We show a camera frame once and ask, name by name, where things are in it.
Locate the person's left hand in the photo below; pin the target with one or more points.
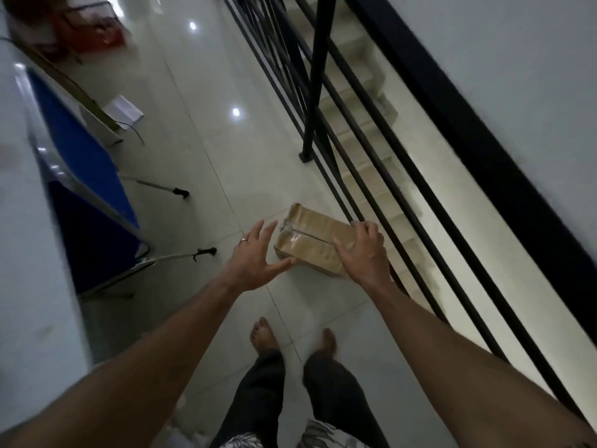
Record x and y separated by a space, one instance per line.
254 265

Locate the person's right hand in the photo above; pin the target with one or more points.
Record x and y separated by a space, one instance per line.
368 261

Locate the small taped cardboard parcel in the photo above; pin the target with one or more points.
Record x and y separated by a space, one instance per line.
308 242

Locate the white paper scraps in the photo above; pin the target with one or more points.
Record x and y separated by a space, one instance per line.
182 438

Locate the person's left forearm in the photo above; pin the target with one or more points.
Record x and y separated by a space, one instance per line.
130 368

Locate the person's right forearm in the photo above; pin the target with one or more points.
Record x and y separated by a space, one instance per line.
466 368

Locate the person's left foot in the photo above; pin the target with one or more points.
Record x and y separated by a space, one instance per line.
265 338

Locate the person's foot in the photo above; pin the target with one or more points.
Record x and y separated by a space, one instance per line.
265 338
329 342

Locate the person's right foot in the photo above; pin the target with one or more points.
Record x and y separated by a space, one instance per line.
329 342

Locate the black trousers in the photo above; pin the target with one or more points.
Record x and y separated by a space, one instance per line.
331 387

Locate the black horizontal-bar railing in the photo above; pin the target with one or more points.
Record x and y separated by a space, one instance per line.
475 135

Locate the patterned shirt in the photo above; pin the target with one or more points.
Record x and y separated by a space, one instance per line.
322 436

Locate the red plastic basket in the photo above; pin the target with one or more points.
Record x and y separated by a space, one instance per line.
100 37

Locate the blue chair with metal frame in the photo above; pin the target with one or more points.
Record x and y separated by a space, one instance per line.
79 149

